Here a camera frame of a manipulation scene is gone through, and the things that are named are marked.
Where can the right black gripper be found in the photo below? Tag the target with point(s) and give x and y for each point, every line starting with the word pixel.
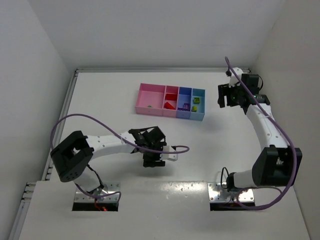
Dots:
pixel 223 93

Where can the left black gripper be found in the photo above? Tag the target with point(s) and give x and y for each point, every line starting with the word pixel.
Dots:
pixel 152 155

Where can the lime green square lego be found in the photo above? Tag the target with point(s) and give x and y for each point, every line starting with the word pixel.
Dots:
pixel 196 100

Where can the lime green curved lego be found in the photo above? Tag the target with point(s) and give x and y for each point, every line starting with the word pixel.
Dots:
pixel 194 108

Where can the purple rectangular lego brick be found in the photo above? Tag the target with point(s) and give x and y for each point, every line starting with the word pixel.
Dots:
pixel 186 107

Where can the red sloped lego brick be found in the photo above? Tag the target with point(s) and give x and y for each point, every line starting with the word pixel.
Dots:
pixel 168 106

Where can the red rectangular lego brick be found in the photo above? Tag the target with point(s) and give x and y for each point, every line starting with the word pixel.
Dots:
pixel 171 97

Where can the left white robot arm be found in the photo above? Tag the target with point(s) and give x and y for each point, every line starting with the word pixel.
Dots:
pixel 72 156

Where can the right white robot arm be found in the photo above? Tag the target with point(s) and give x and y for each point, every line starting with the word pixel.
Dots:
pixel 276 166

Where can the light blue container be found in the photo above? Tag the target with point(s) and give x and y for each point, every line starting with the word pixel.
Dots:
pixel 198 93

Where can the periwinkle blue container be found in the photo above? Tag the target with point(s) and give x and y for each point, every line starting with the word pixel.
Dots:
pixel 184 96

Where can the small pink container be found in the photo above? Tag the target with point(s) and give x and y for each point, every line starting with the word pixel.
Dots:
pixel 166 112

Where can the large pink container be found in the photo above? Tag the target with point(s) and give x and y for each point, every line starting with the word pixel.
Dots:
pixel 150 94

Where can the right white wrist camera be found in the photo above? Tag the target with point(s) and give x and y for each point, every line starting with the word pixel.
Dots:
pixel 235 76

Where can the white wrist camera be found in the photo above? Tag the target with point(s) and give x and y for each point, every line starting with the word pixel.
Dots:
pixel 235 76
pixel 171 155

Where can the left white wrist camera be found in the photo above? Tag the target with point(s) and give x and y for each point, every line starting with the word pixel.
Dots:
pixel 171 155

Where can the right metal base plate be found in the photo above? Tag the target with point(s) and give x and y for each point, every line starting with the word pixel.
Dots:
pixel 218 195

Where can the metal base plate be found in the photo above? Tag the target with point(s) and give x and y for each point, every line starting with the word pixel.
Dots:
pixel 218 195
pixel 103 194

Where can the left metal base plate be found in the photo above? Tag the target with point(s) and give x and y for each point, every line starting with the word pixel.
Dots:
pixel 103 194

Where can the back aluminium frame rail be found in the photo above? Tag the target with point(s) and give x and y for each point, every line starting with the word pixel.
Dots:
pixel 151 70

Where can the left aluminium frame rail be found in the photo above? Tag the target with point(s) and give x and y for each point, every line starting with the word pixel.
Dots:
pixel 29 188

